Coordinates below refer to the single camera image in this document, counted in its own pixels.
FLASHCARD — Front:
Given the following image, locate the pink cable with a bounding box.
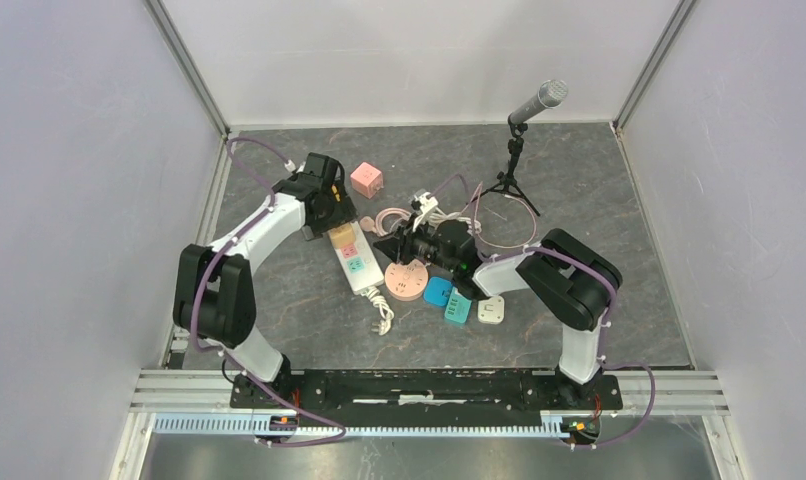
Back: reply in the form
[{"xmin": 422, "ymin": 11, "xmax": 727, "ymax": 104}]
[{"xmin": 358, "ymin": 182, "xmax": 539, "ymax": 252}]

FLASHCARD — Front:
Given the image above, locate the black tripod stand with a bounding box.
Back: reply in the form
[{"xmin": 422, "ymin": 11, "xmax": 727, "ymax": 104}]
[{"xmin": 474, "ymin": 123, "xmax": 541, "ymax": 217}]

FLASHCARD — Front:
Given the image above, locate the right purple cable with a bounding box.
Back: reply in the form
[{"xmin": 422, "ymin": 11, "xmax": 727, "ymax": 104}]
[{"xmin": 429, "ymin": 174, "xmax": 656, "ymax": 452}]

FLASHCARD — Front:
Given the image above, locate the white power strip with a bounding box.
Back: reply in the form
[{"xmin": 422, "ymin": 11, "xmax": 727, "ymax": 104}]
[{"xmin": 333, "ymin": 222, "xmax": 384, "ymax": 295}]

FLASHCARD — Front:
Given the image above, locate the white power strip cord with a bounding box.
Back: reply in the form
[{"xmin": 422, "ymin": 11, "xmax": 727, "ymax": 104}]
[{"xmin": 364, "ymin": 286, "xmax": 395, "ymax": 337}]

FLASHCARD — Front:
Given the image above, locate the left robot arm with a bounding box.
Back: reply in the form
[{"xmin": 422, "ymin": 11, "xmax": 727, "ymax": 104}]
[{"xmin": 172, "ymin": 153, "xmax": 357, "ymax": 408}]

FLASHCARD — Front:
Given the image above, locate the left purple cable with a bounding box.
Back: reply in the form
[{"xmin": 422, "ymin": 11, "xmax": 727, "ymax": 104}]
[{"xmin": 188, "ymin": 137, "xmax": 347, "ymax": 449}]

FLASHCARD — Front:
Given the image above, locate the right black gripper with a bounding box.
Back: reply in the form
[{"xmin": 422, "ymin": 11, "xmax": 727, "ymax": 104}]
[{"xmin": 373, "ymin": 213, "xmax": 458, "ymax": 275}]

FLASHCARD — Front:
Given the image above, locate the pink cube plug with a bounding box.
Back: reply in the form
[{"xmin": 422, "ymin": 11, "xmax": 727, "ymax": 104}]
[{"xmin": 350, "ymin": 162, "xmax": 384, "ymax": 199}]

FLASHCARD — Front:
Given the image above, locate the white plug adapter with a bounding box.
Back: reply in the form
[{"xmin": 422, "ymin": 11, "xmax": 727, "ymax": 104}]
[{"xmin": 476, "ymin": 295, "xmax": 505, "ymax": 325}]

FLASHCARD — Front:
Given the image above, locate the grey microphone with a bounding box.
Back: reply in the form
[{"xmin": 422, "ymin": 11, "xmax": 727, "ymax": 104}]
[{"xmin": 507, "ymin": 79, "xmax": 569, "ymax": 125}]

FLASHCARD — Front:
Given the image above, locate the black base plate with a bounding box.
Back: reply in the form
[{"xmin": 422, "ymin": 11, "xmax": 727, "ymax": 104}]
[{"xmin": 230, "ymin": 367, "xmax": 623, "ymax": 429}]

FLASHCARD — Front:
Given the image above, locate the orange cube plug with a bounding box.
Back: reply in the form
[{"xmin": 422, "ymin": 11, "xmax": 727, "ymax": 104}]
[{"xmin": 327, "ymin": 223, "xmax": 356, "ymax": 250}]

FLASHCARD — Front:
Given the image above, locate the purple cable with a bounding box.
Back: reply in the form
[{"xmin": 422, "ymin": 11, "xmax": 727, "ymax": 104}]
[
  {"xmin": 188, "ymin": 137, "xmax": 347, "ymax": 449},
  {"xmin": 429, "ymin": 174, "xmax": 656, "ymax": 452}
]

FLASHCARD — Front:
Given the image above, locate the blue plug adapter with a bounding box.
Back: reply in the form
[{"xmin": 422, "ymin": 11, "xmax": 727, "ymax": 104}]
[{"xmin": 422, "ymin": 277, "xmax": 453, "ymax": 308}]

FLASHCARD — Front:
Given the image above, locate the teal power strip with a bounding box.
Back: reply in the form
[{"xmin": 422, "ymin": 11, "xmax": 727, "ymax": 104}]
[{"xmin": 443, "ymin": 288, "xmax": 472, "ymax": 325}]

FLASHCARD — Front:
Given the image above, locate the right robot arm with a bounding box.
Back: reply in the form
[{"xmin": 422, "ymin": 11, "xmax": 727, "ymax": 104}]
[{"xmin": 373, "ymin": 220, "xmax": 623, "ymax": 408}]

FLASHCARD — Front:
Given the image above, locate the round pink socket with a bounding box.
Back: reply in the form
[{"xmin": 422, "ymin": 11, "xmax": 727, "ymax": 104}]
[{"xmin": 384, "ymin": 259, "xmax": 429, "ymax": 301}]

